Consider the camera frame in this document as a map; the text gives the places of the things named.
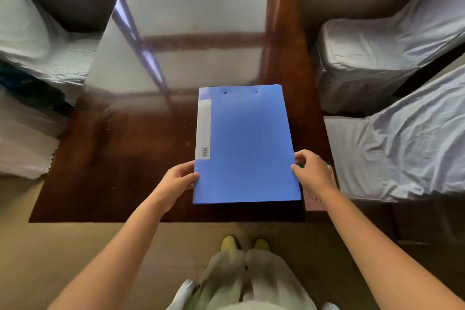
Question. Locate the person's right hand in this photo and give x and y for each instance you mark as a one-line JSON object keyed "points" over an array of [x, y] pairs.
{"points": [[315, 173]]}

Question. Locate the person's left hand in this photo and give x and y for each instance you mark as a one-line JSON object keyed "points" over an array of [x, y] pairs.
{"points": [[173, 185]]}

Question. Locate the person's left thumb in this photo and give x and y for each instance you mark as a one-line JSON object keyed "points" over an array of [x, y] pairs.
{"points": [[188, 177]]}

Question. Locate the person's right thumb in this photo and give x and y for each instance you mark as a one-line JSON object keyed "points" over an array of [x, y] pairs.
{"points": [[297, 171]]}

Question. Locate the blue file folder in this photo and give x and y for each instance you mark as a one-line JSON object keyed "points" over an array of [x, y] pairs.
{"points": [[245, 146]]}

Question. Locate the person's right forearm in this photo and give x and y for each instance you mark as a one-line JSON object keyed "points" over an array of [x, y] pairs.
{"points": [[383, 251]]}

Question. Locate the person's left forearm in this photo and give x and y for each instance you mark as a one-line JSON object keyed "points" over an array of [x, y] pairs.
{"points": [[110, 257]]}

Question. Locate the pink paper sheet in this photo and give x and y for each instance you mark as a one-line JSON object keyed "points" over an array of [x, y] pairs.
{"points": [[312, 200]]}

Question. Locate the person's left yellow shoe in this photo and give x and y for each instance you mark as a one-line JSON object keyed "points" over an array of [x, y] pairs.
{"points": [[229, 243]]}

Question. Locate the person's yellow shoe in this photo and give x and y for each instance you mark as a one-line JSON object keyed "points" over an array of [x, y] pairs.
{"points": [[229, 243], [261, 244]]}

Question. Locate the person's right yellow shoe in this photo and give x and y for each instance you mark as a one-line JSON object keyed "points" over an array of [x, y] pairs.
{"points": [[261, 244]]}

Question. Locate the white covered chair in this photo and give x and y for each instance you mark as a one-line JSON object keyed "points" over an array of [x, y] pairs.
{"points": [[385, 55], [40, 44], [403, 150], [25, 139]]}

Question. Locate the person's white trousers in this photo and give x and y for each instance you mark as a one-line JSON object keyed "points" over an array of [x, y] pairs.
{"points": [[243, 282]]}

